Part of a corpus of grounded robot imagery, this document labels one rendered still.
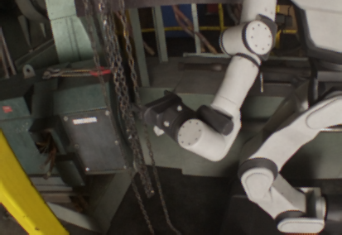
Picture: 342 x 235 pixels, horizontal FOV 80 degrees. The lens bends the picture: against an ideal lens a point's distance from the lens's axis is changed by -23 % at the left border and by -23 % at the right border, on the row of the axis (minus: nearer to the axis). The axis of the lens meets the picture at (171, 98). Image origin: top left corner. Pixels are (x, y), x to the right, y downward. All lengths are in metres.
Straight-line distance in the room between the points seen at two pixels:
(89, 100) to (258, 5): 0.66
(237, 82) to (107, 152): 0.64
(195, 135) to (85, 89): 0.55
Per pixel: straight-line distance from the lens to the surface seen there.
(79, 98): 0.96
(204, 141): 0.52
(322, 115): 0.70
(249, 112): 1.28
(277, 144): 0.79
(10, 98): 1.05
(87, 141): 1.02
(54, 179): 1.26
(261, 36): 0.57
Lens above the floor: 1.21
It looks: 30 degrees down
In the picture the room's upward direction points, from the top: 8 degrees counter-clockwise
